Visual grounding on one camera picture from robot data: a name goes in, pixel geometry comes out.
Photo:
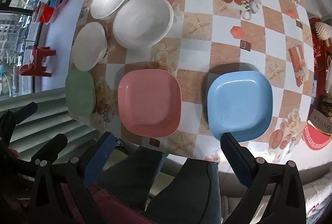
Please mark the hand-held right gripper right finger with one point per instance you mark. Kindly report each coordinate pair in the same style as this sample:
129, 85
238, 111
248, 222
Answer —
236, 159

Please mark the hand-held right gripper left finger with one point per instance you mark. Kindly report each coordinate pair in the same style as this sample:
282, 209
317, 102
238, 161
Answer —
99, 159

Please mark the blue square plate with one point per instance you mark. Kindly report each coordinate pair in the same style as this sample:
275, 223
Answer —
240, 104

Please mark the red plastic stool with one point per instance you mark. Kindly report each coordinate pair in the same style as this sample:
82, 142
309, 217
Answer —
37, 58

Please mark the red foil bag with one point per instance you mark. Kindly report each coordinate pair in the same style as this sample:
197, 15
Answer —
320, 55

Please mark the pink square plate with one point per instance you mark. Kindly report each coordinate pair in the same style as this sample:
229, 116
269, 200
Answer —
149, 102

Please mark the window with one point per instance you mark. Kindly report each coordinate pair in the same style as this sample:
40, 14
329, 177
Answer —
13, 32

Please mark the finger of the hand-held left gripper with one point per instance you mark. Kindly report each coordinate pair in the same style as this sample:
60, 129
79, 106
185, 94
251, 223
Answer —
55, 141
26, 110

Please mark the large white bowl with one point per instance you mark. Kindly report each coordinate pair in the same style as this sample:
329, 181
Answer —
142, 21

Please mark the person's left leg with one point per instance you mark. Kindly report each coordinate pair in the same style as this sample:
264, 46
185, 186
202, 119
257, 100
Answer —
129, 174

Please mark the beige round plate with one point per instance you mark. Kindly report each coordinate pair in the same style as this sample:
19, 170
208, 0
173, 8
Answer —
89, 46

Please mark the maroon garment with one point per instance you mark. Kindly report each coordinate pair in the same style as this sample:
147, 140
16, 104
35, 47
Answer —
103, 203

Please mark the pale green ribbed panel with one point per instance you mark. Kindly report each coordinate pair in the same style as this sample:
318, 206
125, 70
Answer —
51, 110

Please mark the red box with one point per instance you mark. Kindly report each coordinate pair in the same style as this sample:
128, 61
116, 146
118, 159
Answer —
315, 138

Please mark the green plate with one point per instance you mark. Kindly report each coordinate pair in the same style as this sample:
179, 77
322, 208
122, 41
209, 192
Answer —
79, 93

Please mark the checkered printed tablecloth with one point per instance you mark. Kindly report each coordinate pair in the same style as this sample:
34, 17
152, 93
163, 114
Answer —
202, 6

